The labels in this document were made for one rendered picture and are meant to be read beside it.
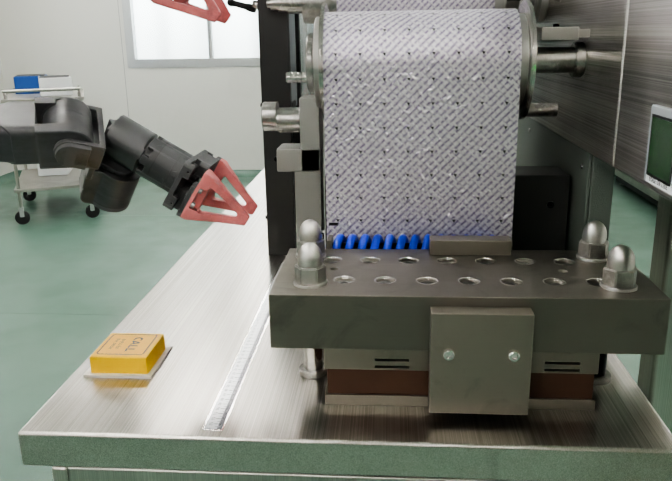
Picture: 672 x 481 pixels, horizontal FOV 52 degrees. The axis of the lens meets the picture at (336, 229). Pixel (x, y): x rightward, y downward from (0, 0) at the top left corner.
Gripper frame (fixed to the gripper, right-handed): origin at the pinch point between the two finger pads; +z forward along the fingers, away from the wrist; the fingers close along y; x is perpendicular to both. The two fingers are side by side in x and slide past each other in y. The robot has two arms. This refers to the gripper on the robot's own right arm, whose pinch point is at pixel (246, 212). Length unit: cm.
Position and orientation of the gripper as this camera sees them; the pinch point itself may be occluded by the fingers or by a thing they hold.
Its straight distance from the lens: 90.5
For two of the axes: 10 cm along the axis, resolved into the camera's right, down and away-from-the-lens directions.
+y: -0.6, 2.6, -9.6
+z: 8.6, 5.1, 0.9
